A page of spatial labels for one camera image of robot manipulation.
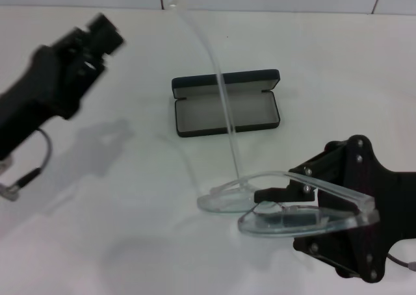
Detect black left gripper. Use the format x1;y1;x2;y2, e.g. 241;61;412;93
0;12;127;162

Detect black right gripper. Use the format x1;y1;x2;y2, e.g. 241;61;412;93
291;133;416;283

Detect clear white glasses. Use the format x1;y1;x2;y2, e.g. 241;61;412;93
166;0;381;238

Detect black glasses case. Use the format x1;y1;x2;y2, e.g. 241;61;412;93
171;68;281;138

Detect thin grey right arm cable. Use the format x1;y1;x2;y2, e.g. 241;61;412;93
387;253;416;272

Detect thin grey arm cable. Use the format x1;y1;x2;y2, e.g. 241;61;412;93
0;127;55;203
387;253;416;272

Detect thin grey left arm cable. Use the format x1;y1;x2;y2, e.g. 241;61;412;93
0;127;55;203

